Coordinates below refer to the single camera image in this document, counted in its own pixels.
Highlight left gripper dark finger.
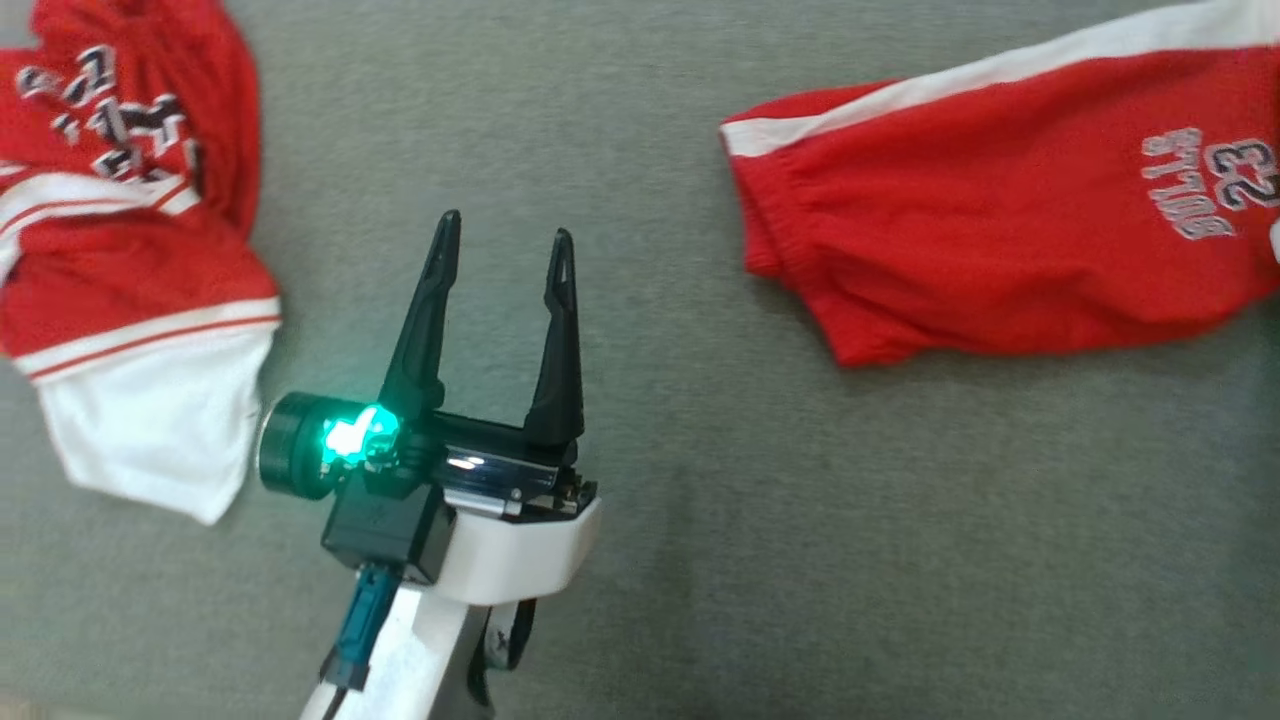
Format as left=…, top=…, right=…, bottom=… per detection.
left=522, top=228, right=585, bottom=447
left=377, top=209, right=463, bottom=414

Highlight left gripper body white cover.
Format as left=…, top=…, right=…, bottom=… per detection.
left=257, top=391, right=602, bottom=607

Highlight red jersey with white hem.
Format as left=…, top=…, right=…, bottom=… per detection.
left=0, top=0, right=284, bottom=527

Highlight red shorts with white stripe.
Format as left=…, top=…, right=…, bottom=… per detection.
left=719, top=0, right=1280, bottom=368

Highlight large grey sofa seat cushion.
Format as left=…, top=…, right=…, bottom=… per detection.
left=0, top=0, right=1280, bottom=720

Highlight thin black cable loop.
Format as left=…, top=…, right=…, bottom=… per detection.
left=468, top=597, right=539, bottom=703

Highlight black cable with teal connector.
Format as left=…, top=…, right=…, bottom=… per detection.
left=318, top=562, right=402, bottom=720

